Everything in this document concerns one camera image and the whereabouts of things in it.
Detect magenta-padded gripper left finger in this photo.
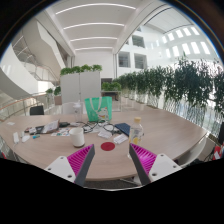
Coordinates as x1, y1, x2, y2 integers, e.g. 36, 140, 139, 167
44, 143, 96, 187

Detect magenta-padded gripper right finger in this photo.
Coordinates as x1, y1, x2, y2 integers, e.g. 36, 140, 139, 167
128, 143, 183, 186

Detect clear bottle with beige cap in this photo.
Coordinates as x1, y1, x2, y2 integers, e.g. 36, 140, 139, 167
128, 116, 145, 159

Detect white chair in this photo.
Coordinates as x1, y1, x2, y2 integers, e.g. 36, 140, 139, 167
176, 134, 208, 168

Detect white mug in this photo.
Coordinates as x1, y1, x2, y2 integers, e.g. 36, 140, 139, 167
68, 127, 86, 149

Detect colourful sticker sheet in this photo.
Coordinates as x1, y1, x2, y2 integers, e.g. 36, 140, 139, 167
50, 128, 72, 138

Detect open booklet with papers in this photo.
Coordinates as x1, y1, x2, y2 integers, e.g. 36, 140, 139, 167
34, 119, 60, 135

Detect clear plastic packet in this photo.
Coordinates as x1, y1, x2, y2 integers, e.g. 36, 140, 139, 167
113, 133, 129, 145

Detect flat round red coaster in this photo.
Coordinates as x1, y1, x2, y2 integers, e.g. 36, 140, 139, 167
100, 141, 116, 152

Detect clear shaker bottle white lid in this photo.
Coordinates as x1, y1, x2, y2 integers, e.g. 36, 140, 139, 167
73, 101, 84, 124

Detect black chair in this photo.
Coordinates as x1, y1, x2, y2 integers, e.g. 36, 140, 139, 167
29, 105, 45, 117

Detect green tote bag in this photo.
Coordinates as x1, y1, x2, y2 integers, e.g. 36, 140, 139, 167
84, 96, 113, 123

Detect small green potted plants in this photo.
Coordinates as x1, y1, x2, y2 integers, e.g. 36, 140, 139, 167
45, 85, 63, 106

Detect row of green potted trees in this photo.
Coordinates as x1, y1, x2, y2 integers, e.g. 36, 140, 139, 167
113, 58, 224, 128

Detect white planter cabinet with greenery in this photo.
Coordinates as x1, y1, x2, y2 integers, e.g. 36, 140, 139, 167
59, 64, 103, 105

